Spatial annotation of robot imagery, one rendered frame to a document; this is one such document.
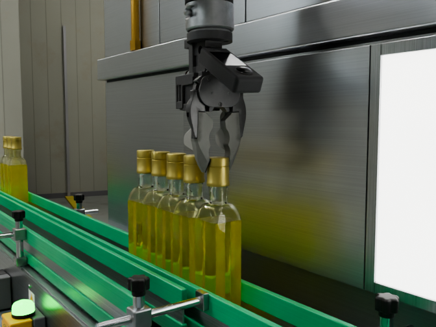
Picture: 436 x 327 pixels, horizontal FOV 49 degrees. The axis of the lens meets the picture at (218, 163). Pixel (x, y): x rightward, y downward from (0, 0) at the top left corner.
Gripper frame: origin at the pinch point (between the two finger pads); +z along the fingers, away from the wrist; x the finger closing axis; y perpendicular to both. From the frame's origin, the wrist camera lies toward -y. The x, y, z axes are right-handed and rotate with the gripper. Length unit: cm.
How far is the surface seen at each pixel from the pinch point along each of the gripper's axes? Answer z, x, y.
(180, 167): 1.2, 1.5, 9.9
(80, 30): -164, -181, 707
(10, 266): 28, 21, 64
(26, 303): 29, 22, 38
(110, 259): 19.6, 8.8, 25.6
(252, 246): 15.8, -11.3, 6.7
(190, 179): 2.7, 2.4, 4.6
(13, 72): -70, -50, 509
